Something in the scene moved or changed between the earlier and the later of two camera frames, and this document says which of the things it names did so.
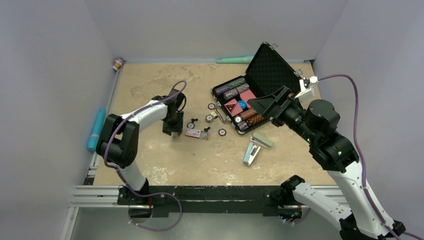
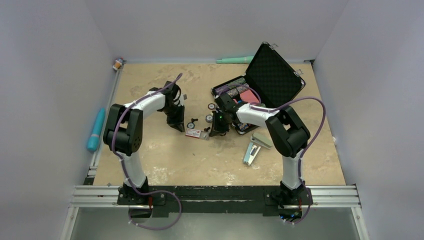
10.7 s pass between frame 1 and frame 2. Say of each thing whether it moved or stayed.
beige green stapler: stayed
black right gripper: moved
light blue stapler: stayed
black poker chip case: stayed
